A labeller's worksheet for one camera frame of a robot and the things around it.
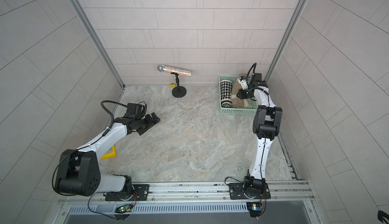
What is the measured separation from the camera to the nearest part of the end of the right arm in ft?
2.50

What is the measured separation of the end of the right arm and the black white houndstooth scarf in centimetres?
6

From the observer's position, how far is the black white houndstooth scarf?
3.31 ft

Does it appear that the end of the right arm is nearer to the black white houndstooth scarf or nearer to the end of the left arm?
the black white houndstooth scarf
